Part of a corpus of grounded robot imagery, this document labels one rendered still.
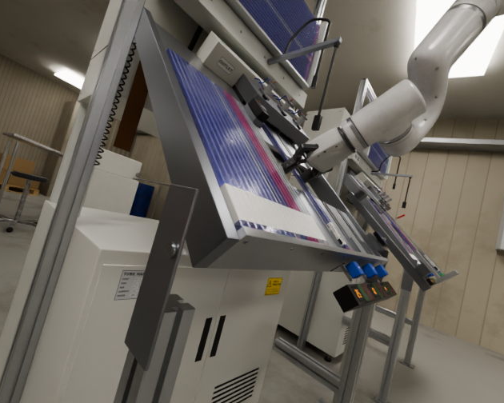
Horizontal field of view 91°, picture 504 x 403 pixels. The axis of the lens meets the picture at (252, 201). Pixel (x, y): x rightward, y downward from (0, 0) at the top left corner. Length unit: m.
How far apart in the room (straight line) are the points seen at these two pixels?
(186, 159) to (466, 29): 0.63
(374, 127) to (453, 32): 0.24
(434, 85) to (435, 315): 3.64
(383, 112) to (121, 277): 0.64
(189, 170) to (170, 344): 0.20
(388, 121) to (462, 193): 3.65
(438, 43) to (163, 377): 0.74
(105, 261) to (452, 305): 3.97
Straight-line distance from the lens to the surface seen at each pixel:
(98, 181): 4.50
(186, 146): 0.36
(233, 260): 0.31
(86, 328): 0.60
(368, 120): 0.62
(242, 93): 0.89
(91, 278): 0.56
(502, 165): 4.40
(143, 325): 0.28
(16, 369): 0.85
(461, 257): 4.13
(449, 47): 0.73
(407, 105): 0.62
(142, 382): 0.30
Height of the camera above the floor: 0.75
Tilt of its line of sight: 4 degrees up
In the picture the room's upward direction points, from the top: 15 degrees clockwise
